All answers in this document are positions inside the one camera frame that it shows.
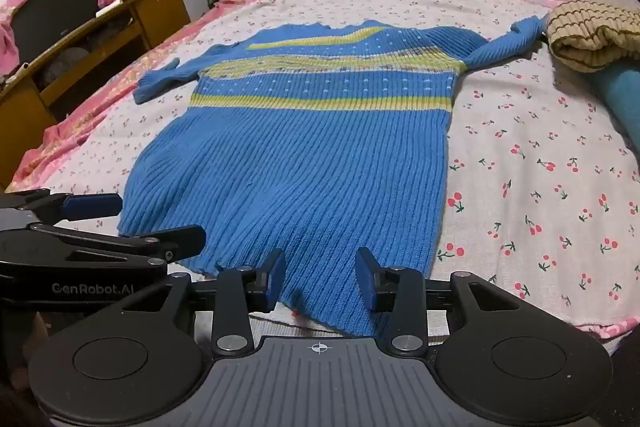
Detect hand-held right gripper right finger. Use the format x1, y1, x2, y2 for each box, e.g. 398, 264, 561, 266
355, 247, 535, 356

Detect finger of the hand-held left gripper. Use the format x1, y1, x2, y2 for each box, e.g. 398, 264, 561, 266
0, 189, 124, 226
29, 223, 207, 269

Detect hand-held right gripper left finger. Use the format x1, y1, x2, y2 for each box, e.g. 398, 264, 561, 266
114, 249, 287, 358

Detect blue knit sweater yellow stripes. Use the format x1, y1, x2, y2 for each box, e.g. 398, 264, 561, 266
118, 19, 547, 338

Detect grey bundle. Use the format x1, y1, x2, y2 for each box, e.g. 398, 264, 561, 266
40, 47, 92, 88

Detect pink cloth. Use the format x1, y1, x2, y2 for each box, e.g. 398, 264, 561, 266
0, 0, 117, 80

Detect cherry print bed sheet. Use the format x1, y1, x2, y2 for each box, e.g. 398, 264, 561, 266
7, 0, 640, 340

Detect black monitor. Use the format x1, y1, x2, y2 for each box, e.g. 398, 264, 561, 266
10, 0, 101, 66

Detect wooden desk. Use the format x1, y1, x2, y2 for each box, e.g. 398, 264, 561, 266
0, 0, 194, 190

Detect teal cloth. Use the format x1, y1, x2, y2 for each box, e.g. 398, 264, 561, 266
587, 62, 640, 135

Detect beige striped folded sweater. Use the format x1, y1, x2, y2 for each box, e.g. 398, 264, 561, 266
545, 0, 640, 74

